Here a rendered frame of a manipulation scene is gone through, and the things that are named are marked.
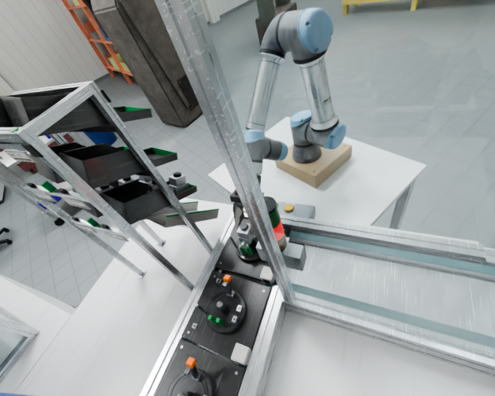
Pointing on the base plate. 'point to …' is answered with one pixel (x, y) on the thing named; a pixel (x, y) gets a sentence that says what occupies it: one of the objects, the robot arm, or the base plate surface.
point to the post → (220, 122)
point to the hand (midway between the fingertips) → (244, 229)
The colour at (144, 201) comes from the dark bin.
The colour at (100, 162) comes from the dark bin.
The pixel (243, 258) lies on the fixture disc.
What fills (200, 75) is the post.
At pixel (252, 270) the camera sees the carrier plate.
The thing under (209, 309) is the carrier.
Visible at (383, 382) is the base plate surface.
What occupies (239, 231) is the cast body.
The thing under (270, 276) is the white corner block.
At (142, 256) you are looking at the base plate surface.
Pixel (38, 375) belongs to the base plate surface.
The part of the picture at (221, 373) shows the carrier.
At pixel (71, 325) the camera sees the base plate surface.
